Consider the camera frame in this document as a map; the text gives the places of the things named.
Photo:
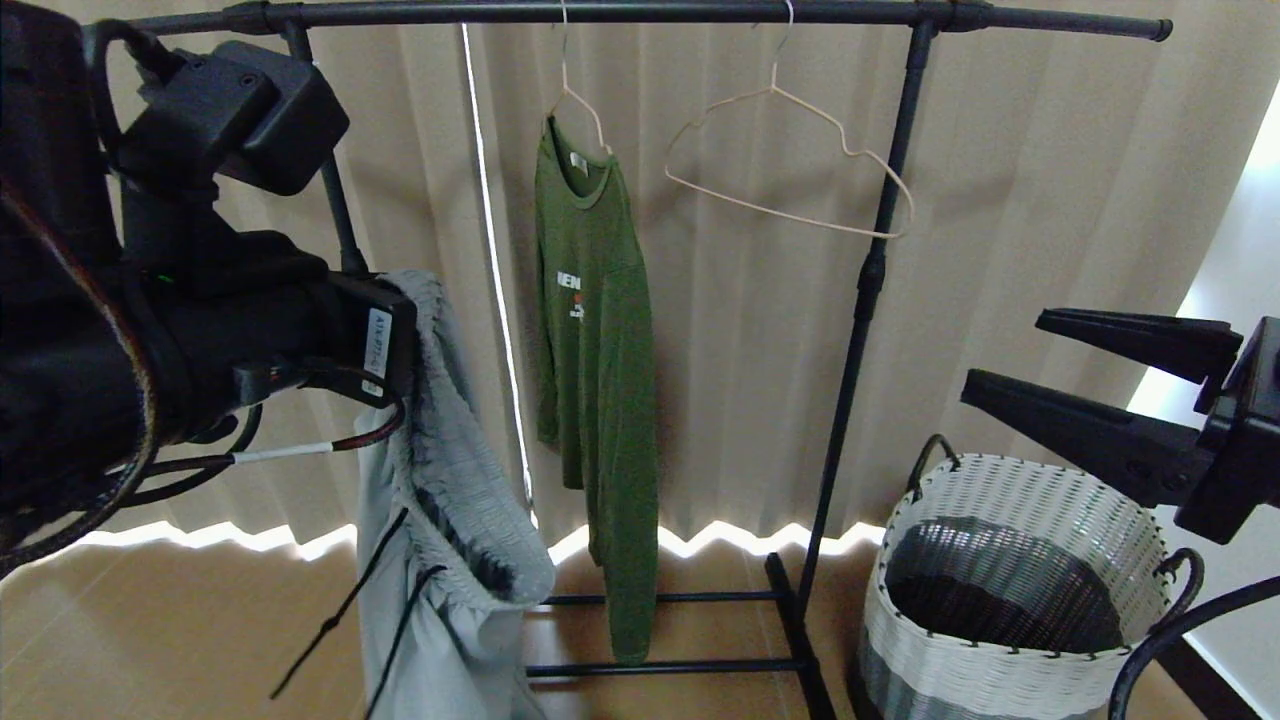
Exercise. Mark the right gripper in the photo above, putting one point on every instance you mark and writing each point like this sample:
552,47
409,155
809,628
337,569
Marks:
1250,450

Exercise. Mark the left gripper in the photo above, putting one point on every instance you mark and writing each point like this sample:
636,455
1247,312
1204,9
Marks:
280,320

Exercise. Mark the pale grey garment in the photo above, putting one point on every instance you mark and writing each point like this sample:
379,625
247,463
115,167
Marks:
450,480

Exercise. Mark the green long-sleeved shirt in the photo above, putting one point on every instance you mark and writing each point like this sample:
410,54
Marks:
600,350

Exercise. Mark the pink clothes hanger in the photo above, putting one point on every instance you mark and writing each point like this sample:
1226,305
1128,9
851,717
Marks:
790,98
580,97

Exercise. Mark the white laundry basket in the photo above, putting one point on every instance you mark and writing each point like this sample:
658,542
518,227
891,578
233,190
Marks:
1000,490

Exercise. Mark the black clothes rack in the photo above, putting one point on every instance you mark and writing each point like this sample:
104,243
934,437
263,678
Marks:
650,12

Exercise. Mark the beige curtain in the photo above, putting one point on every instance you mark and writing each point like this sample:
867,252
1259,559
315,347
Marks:
1050,200

